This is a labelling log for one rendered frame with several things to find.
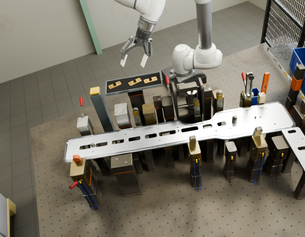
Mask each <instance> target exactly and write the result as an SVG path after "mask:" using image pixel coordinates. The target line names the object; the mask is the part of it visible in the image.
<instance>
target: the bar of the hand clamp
mask: <svg viewBox="0 0 305 237"><path fill-rule="evenodd" d="M253 79H254V76H253V72H248V73H246V85H245V94H246V99H247V95H248V92H249V94H250V98H252V86H253Z"/></svg>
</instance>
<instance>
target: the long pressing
mask: <svg viewBox="0 0 305 237"><path fill-rule="evenodd" d="M266 108H267V109H266ZM234 115H236V116H237V118H238V119H237V123H236V124H234V123H232V117H233V116H234ZM255 116H256V119H255V118H254V117H255ZM260 116H261V118H260ZM221 122H225V123H226V125H225V126H218V125H217V124H218V123H221ZM274 123H275V124H276V125H275V124H274ZM209 124H211V125H212V128H206V129H204V128H203V126H204V125H209ZM257 126H261V127H262V129H263V131H262V134H267V133H273V132H279V131H282V130H283V129H288V128H294V127H296V123H295V122H294V120H293V118H292V117H291V115H290V114H289V112H288V111H287V109H286V108H285V106H284V105H283V104H282V103H281V102H272V103H265V104H259V105H253V106H248V107H242V108H237V109H231V110H225V111H219V112H217V113H215V115H214V116H213V117H212V118H211V119H210V120H208V121H203V122H197V123H191V124H187V123H184V122H182V121H180V120H173V121H168V122H162V123H157V124H151V125H146V126H138V127H133V128H127V129H122V130H116V131H110V132H105V133H99V134H92V135H86V136H81V137H75V138H71V139H69V140H68V141H67V143H66V147H65V153H64V161H65V163H71V162H72V160H73V155H79V156H80V157H81V158H85V160H91V159H96V158H104V157H110V156H116V155H121V154H127V153H132V152H138V151H144V150H152V149H157V148H163V147H168V146H174V145H180V144H186V143H188V142H189V137H190V136H191V135H195V136H196V141H198V142H199V141H204V140H210V139H221V140H231V139H237V138H243V137H249V136H252V134H253V132H254V129H255V128H256V127H257ZM177 127H179V128H177ZM191 127H198V130H195V131H189V132H183V133H182V132H181V129H185V128H191ZM230 128H231V129H230ZM178 129H179V132H178ZM174 130H175V131H176V134H170V135H165V136H159V133H163V132H168V131H174ZM216 130H217V131H216ZM125 134H126V135H125ZM150 134H157V137H154V138H148V139H145V136H146V135H150ZM138 136H140V140H137V141H131V142H129V141H128V139H129V138H133V137H138ZM121 139H123V140H124V142H123V143H118V144H112V142H113V141H116V140H121ZM159 140H160V141H159ZM92 142H93V143H94V144H95V147H91V148H90V149H84V150H80V147H81V146H86V145H91V143H92ZM103 142H107V145H106V146H101V147H96V144H97V143H103Z"/></svg>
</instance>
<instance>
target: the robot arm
mask: <svg viewBox="0 0 305 237"><path fill-rule="evenodd" d="M114 1H116V2H117V3H119V4H122V5H124V6H126V7H128V8H132V9H135V10H137V11H138V12H139V13H141V15H140V18H139V21H138V24H137V25H138V28H137V31H136V36H135V37H133V36H131V35H130V37H129V39H128V41H127V42H126V43H125V44H124V46H123V47H122V48H121V49H120V51H121V52H122V56H121V62H120V64H121V65H122V66H123V67H124V64H125V61H126V58H127V53H128V52H130V51H131V50H132V49H133V48H134V47H137V46H143V47H144V51H145V54H144V56H143V59H142V61H141V66H142V67H144V65H145V63H146V61H147V60H148V58H149V57H150V56H151V55H153V40H152V39H151V38H150V36H151V33H152V32H153V31H154V29H155V26H156V24H157V21H158V19H159V17H160V16H161V14H162V12H163V9H164V6H165V2H166V0H114ZM194 1H195V2H196V15H197V27H198V41H199V44H198V46H197V47H196V50H194V49H191V48H190V47H189V46H188V45H185V44H180V45H177V46H176V47H175V49H174V51H173V55H172V63H173V67H174V69H172V70H170V73H172V74H171V75H170V76H169V77H170V79H173V78H176V79H177V81H178V83H181V82H182V81H184V80H187V79H189V78H192V77H195V76H197V75H198V74H197V73H196V72H195V71H194V70H193V69H198V70H210V69H214V68H217V67H219V66H220V65H221V62H222V53H221V51H220V50H218V49H216V46H215V45H214V44H213V43H212V23H211V20H212V17H211V0H194ZM147 42H148V48H147Z"/></svg>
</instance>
